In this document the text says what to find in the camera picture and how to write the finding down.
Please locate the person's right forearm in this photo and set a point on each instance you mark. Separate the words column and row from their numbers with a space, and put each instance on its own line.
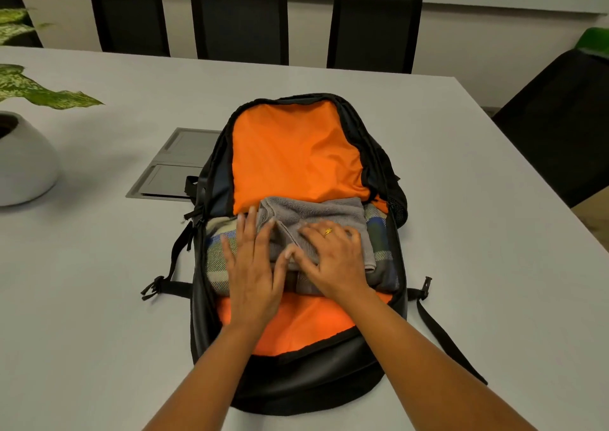
column 437, row 369

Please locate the grey towel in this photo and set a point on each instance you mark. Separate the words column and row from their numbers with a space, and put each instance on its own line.
column 333, row 212

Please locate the small variegated table plant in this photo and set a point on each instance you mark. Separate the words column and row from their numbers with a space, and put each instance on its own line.
column 33, row 90

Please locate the person's right hand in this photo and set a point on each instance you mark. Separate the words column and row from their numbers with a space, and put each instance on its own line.
column 335, row 264

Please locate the black frame chair green seat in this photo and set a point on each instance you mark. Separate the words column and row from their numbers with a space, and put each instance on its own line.
column 594, row 41

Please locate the black backpack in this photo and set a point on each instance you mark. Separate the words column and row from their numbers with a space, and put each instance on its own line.
column 295, row 150

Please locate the plaid flannel shirt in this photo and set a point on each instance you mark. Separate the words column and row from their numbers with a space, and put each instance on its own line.
column 380, row 254

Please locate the person's left hand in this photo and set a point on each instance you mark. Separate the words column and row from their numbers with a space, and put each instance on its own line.
column 252, row 283

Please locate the person's left forearm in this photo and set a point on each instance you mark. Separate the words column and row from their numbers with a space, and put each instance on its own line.
column 200, row 383

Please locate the white round plant pot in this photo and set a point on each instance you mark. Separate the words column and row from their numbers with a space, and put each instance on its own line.
column 26, row 164

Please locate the black conference chair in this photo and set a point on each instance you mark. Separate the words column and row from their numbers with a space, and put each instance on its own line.
column 128, row 14
column 14, row 7
column 375, row 33
column 240, row 19

